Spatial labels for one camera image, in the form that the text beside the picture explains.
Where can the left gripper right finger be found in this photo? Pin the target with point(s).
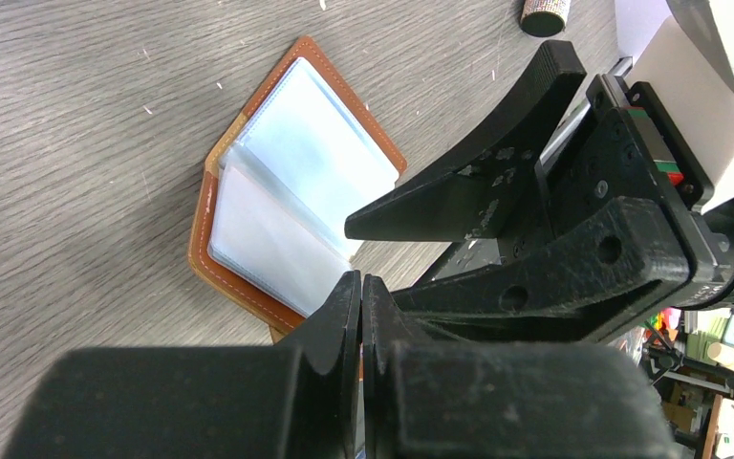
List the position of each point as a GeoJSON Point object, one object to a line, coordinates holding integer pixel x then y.
{"type": "Point", "coordinates": [427, 398]}

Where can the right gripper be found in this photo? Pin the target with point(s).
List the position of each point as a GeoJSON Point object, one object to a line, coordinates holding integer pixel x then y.
{"type": "Point", "coordinates": [608, 227]}

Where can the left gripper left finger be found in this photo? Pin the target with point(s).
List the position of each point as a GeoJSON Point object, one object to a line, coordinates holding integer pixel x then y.
{"type": "Point", "coordinates": [293, 399]}

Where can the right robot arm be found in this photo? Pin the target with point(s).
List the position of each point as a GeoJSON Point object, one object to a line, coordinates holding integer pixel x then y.
{"type": "Point", "coordinates": [689, 63]}

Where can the glitter tube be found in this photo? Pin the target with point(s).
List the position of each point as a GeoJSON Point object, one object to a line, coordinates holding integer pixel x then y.
{"type": "Point", "coordinates": [544, 18]}

